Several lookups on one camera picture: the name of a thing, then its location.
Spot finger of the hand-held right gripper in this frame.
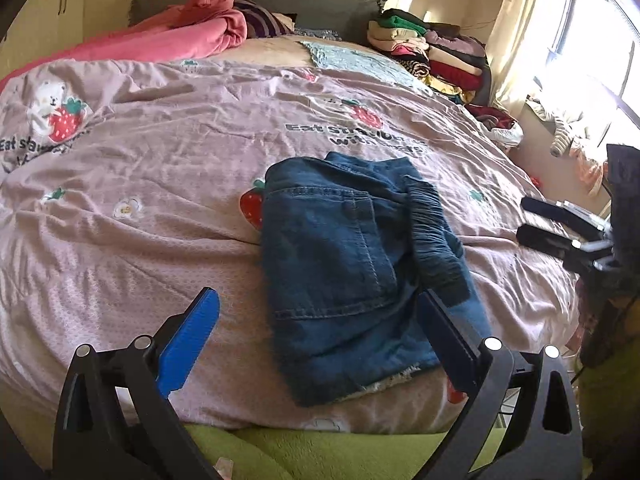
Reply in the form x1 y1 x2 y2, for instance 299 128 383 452
515 224 613 268
520 196 608 235

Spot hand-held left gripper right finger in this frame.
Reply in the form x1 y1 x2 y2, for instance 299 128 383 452
417 287 586 480

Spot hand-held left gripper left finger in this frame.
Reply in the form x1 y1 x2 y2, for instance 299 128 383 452
50 286 223 480

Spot blue denim pants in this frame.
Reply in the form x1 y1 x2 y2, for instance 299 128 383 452
262 152 493 408

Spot heap of pale clothes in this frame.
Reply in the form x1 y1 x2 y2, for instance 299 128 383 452
525 97 613 198

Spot red and white clothes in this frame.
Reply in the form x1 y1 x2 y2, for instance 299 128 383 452
465 104 525 150

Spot pink strawberry print duvet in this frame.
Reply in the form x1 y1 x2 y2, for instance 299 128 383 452
0 35 583 436

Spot green blanket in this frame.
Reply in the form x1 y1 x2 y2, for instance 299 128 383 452
185 350 640 480

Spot window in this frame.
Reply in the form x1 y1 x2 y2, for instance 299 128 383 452
547 0 640 126

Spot cream curtain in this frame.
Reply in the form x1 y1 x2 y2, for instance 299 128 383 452
487 0 583 121

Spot pile of folded clothes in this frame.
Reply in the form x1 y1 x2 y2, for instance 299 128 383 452
366 8 493 106

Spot light blue knitted cloth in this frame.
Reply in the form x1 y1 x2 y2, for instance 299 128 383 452
299 39 433 94

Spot pink blanket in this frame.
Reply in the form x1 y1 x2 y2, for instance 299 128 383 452
0 0 248 86

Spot grey headboard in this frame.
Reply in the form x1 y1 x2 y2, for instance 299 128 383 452
131 0 390 43

